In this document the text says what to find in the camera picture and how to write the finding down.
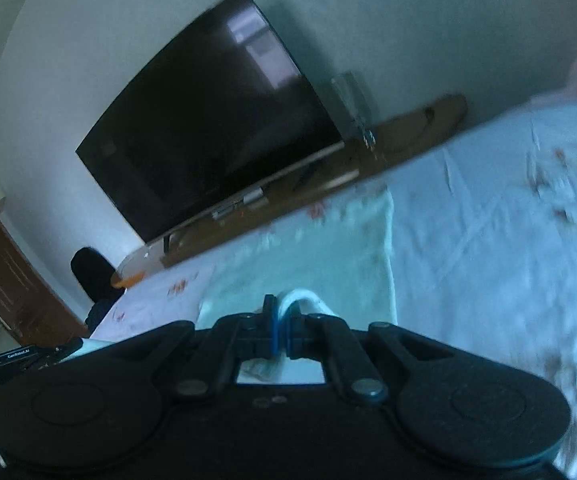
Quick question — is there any brown wooden door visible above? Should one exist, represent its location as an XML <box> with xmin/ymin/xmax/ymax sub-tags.
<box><xmin>0</xmin><ymin>223</ymin><xmax>89</xmax><ymax>347</ymax></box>

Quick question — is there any black office chair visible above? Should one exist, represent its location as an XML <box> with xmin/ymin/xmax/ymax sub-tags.
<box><xmin>70</xmin><ymin>247</ymin><xmax>125</xmax><ymax>334</ymax></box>

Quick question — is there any black flat television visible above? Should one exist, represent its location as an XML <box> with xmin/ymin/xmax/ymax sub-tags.
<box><xmin>77</xmin><ymin>0</ymin><xmax>343</xmax><ymax>242</ymax></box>

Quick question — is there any white knitted garment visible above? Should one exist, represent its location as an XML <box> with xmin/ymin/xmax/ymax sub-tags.
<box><xmin>195</xmin><ymin>184</ymin><xmax>400</xmax><ymax>386</ymax></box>

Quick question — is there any brown wooden tv shelf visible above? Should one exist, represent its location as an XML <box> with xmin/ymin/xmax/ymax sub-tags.
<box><xmin>159</xmin><ymin>93</ymin><xmax>469</xmax><ymax>269</ymax></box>

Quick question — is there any floral white bed sheet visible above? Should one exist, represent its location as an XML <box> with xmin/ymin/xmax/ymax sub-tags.
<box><xmin>94</xmin><ymin>98</ymin><xmax>577</xmax><ymax>479</ymax></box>

